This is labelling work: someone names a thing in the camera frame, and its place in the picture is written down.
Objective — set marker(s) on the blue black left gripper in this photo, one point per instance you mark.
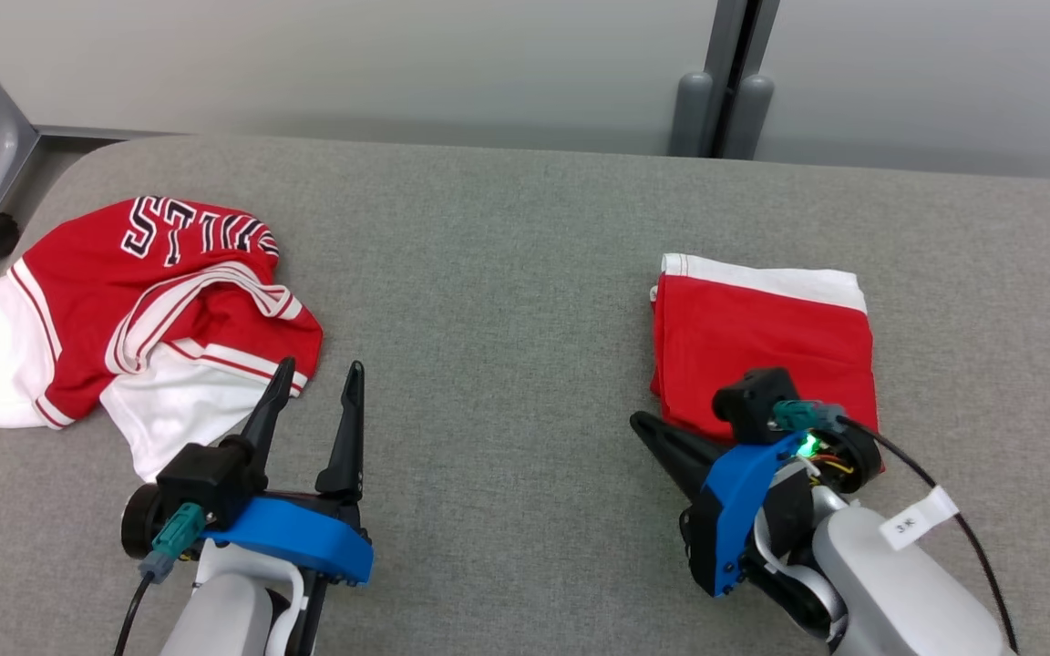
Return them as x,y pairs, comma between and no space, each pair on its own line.
297,538

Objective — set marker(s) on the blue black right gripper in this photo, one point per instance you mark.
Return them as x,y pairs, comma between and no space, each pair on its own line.
735,519

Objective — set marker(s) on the red white shorts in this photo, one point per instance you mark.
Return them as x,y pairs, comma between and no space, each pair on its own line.
762,337

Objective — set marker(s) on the red white basketball jersey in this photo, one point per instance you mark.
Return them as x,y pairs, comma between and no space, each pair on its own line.
78,292

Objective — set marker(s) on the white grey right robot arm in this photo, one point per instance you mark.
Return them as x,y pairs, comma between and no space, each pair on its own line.
899,592

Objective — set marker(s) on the grey metal cart leg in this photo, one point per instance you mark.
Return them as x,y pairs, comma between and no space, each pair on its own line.
1,137

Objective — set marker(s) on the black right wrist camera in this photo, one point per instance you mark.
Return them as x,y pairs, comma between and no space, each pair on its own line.
753,401

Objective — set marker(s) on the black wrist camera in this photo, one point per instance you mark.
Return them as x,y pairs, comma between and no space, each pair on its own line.
206,474
753,401

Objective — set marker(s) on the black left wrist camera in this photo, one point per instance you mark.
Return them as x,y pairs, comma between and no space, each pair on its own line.
206,474

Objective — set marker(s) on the grey partition post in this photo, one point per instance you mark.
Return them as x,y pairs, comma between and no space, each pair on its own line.
694,118

